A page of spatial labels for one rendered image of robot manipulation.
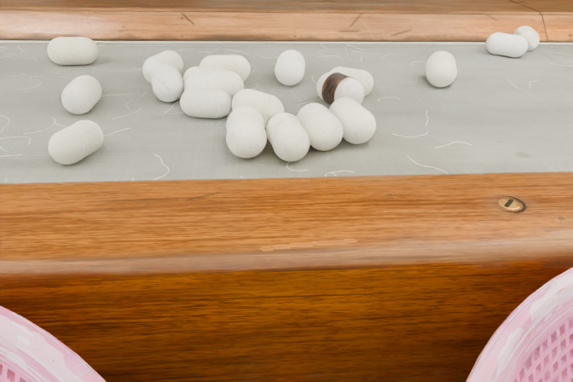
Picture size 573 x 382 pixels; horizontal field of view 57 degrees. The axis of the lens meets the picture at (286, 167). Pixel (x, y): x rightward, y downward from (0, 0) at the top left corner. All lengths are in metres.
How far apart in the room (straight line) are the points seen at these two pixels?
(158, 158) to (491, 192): 0.16
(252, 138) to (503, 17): 0.37
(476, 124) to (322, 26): 0.22
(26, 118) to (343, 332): 0.24
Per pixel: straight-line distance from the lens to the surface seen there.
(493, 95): 0.40
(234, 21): 0.51
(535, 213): 0.21
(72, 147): 0.27
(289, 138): 0.26
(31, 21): 0.54
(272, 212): 0.18
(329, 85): 0.34
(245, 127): 0.26
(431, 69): 0.40
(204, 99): 0.32
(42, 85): 0.41
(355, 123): 0.28
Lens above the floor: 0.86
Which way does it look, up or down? 28 degrees down
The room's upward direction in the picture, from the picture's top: 2 degrees clockwise
